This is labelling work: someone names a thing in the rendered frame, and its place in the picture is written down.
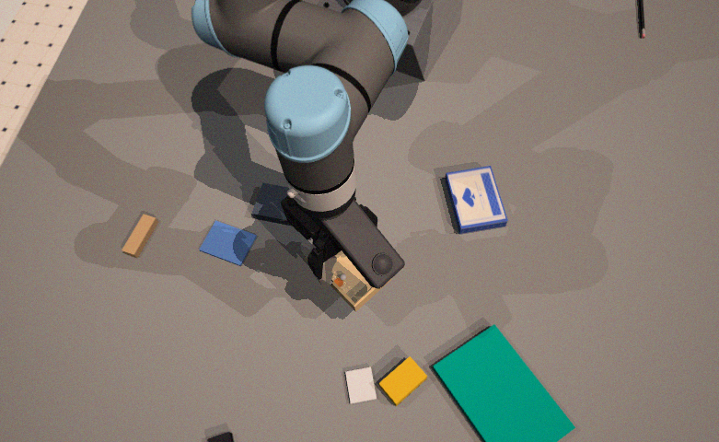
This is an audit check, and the wooden ball-in-hole puzzle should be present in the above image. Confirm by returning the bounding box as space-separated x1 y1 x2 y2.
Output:
330 251 386 312

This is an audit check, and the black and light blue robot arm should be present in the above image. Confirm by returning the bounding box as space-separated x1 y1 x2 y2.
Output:
191 0 422 289

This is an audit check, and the orange-yellow rectangular block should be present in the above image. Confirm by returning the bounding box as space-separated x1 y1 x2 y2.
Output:
379 356 427 406

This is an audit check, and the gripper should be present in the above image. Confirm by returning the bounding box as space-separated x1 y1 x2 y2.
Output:
281 191 377 287

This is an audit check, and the blue flat square pad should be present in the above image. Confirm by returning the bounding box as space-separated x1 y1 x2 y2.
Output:
200 220 257 266

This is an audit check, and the black pencil with pink eraser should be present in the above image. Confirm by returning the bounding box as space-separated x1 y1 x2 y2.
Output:
639 0 645 39

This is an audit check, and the green flat rectangular slab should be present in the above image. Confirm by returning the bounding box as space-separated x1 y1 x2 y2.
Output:
433 325 575 442

